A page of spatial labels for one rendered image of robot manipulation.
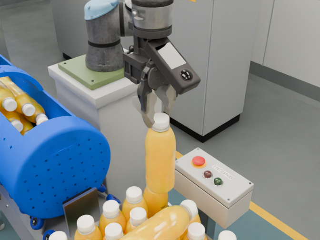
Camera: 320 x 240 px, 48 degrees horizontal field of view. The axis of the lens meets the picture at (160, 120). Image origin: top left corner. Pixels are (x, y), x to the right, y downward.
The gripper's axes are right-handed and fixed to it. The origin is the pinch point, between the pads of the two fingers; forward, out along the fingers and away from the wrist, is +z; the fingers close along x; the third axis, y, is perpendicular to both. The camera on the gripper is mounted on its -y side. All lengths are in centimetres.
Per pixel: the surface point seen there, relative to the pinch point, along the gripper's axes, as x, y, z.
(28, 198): 24.2, 22.5, 24.8
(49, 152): 16.3, 22.9, 14.3
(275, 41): -253, 124, 91
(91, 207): 10.3, 16.7, 33.4
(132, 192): 3.9, 6.0, 23.5
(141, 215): 6.8, -1.4, 23.4
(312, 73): -254, 83, 109
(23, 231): 26, 32, 46
